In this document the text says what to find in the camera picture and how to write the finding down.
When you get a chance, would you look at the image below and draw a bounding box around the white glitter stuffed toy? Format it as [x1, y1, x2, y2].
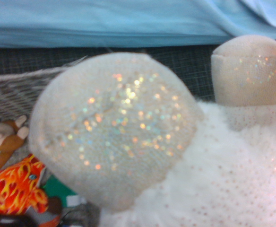
[27, 35, 276, 227]

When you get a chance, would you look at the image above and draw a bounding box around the brown and white plush toy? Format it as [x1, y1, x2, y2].
[0, 114, 30, 181]

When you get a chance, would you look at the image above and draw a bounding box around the orange flame pattern plush toy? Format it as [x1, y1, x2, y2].
[0, 153, 61, 227]

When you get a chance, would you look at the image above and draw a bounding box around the light blue bed sheet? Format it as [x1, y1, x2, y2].
[0, 0, 276, 48]

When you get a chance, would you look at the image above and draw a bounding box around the green and white box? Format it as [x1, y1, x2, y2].
[43, 176, 87, 207]

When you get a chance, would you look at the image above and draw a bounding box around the grey woven basket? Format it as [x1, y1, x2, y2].
[0, 55, 101, 227]

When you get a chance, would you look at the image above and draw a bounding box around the black plastic toy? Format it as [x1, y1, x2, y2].
[0, 213, 28, 227]

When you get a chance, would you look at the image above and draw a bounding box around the dark grey fabric bed base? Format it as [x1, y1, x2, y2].
[0, 44, 276, 103]

